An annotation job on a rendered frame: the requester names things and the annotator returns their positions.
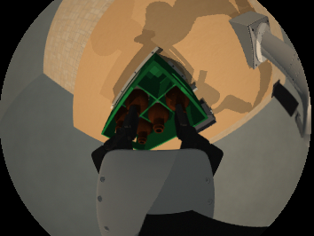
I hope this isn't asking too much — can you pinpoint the brown glass bottle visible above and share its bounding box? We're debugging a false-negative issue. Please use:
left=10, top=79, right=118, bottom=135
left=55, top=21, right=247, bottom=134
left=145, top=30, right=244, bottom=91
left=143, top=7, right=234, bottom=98
left=148, top=101, right=169, bottom=133
left=114, top=105, right=128, bottom=131
left=125, top=86, right=150, bottom=116
left=137, top=116, right=153, bottom=144
left=165, top=85, right=190, bottom=114

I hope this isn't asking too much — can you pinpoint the green crate with dividers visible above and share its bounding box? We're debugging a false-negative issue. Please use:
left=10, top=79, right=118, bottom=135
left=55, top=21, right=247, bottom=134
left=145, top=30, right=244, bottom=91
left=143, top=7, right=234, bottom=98
left=101, top=53, right=208, bottom=150

